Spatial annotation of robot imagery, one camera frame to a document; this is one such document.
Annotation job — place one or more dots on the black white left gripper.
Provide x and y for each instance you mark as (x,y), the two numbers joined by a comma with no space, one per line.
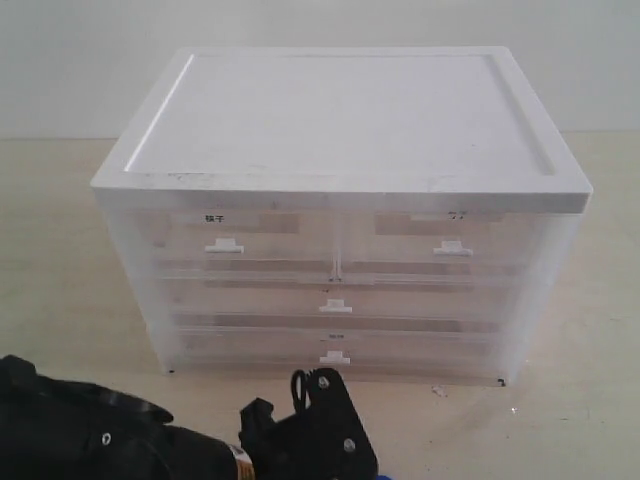
(323,439)

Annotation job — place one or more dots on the wide clear drawer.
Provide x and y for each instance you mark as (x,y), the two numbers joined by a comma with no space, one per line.
(417,300)
(454,346)

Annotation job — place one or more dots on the white translucent drawer cabinet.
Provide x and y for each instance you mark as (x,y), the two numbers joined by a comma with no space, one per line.
(455,131)

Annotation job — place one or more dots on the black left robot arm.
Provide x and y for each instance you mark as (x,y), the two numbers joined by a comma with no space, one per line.
(64,429)

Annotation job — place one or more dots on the top right small drawer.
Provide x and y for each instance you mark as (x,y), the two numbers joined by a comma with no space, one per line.
(405,244)

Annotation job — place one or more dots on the small drawer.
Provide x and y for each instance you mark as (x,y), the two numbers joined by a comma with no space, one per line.
(405,244)
(239,245)

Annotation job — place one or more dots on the top left small drawer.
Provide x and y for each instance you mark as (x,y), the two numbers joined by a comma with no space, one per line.
(239,245)

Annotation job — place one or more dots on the small white debris bit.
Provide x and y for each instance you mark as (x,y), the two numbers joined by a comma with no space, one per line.
(439,391)

